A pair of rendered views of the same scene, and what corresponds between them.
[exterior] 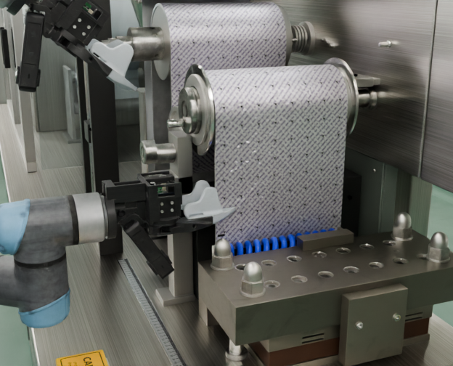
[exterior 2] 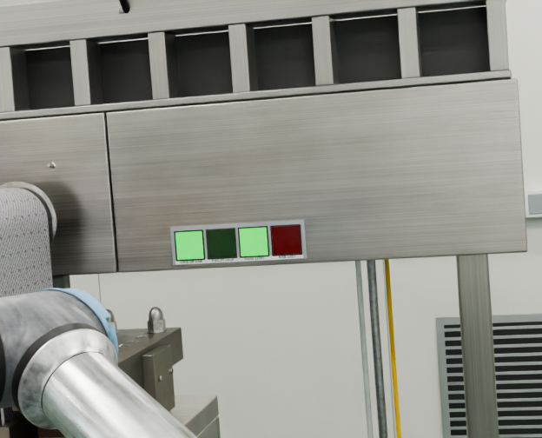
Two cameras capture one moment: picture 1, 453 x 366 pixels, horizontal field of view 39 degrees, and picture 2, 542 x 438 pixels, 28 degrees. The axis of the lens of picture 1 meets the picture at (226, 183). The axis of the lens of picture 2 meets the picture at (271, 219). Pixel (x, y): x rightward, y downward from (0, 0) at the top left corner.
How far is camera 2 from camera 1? 128 cm
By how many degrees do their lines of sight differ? 58
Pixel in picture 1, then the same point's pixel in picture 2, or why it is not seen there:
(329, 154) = (43, 266)
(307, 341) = not seen: hidden behind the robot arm
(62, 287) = not seen: outside the picture
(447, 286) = (175, 348)
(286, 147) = (23, 259)
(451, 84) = (138, 183)
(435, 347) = (181, 403)
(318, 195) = not seen: hidden behind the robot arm
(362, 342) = (161, 395)
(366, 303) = (159, 358)
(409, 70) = (83, 182)
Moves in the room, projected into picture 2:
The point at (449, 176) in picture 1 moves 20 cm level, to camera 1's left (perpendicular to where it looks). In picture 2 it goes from (152, 258) to (78, 271)
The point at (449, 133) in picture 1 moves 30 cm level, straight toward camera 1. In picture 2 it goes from (144, 223) to (240, 223)
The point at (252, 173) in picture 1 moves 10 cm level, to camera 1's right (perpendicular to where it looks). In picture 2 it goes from (9, 287) to (53, 279)
